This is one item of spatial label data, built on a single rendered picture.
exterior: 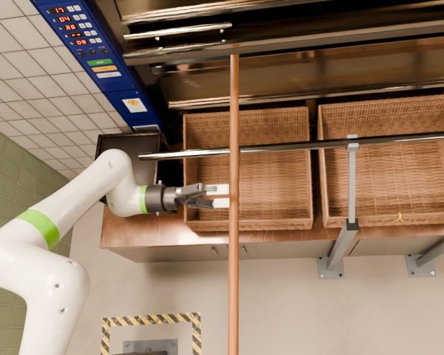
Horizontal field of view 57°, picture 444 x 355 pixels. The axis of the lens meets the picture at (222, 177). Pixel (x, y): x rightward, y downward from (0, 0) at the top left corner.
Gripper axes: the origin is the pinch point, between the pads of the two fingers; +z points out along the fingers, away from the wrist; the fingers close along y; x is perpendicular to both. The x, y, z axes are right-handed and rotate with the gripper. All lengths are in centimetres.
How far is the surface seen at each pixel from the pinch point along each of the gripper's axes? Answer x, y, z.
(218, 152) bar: -16.3, 1.9, -3.7
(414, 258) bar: 0, 118, 86
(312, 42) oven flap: -39, -21, 28
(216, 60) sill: -53, 1, -5
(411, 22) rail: -40, -24, 54
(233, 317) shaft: 36.2, -1.3, 2.0
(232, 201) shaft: 2.1, -1.5, 1.4
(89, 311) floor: 29, 119, -101
